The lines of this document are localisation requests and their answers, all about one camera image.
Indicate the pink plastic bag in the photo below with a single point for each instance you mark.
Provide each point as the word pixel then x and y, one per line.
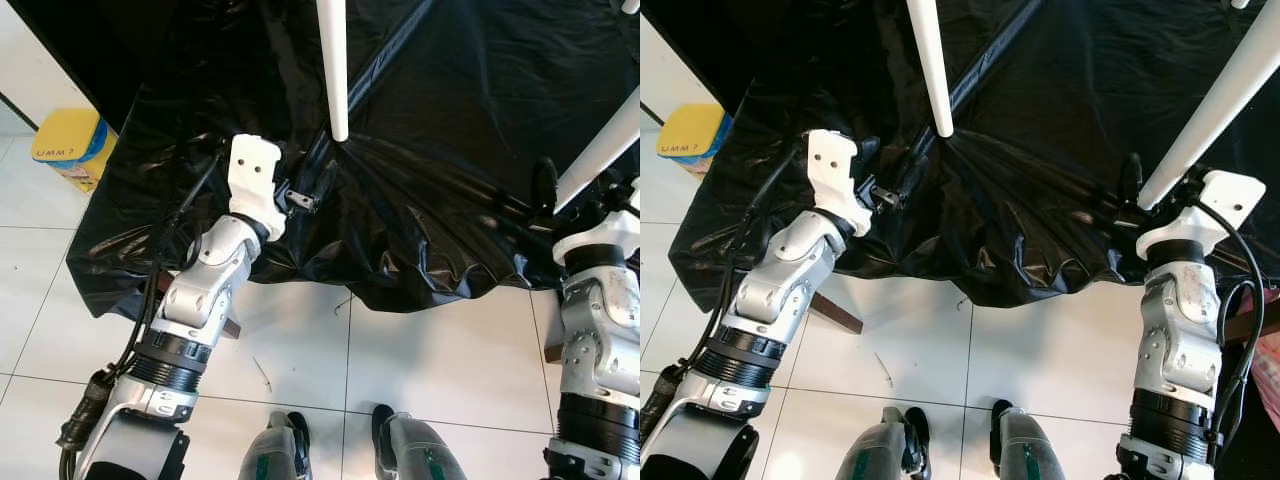
pixel 1272 360

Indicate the brown wooden table leg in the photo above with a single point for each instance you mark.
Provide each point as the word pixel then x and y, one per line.
pixel 835 312
pixel 553 351
pixel 1255 325
pixel 232 327

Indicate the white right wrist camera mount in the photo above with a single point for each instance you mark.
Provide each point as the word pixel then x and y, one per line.
pixel 1215 210
pixel 600 235

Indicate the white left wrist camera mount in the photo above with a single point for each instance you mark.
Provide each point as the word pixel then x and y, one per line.
pixel 252 180
pixel 830 175

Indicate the grey robot leg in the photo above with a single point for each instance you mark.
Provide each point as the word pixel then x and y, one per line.
pixel 415 450
pixel 1025 450
pixel 272 450
pixel 880 450

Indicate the black plastic table cover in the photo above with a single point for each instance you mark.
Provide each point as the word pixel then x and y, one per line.
pixel 450 100
pixel 1050 100

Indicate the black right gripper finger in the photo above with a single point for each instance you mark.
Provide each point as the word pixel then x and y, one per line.
pixel 1130 178
pixel 545 185

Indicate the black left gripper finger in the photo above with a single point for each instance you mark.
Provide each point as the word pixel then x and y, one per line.
pixel 915 172
pixel 325 180

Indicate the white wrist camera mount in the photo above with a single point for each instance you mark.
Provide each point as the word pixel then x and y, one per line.
pixel 252 180
pixel 600 235
pixel 830 175
pixel 1215 210

